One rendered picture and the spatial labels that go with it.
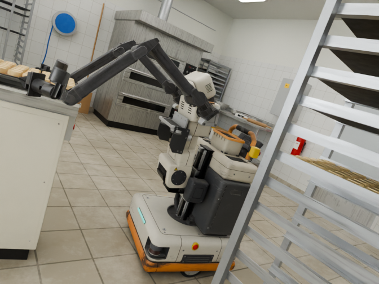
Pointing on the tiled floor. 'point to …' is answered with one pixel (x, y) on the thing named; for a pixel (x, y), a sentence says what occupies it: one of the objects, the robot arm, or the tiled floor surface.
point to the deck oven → (161, 105)
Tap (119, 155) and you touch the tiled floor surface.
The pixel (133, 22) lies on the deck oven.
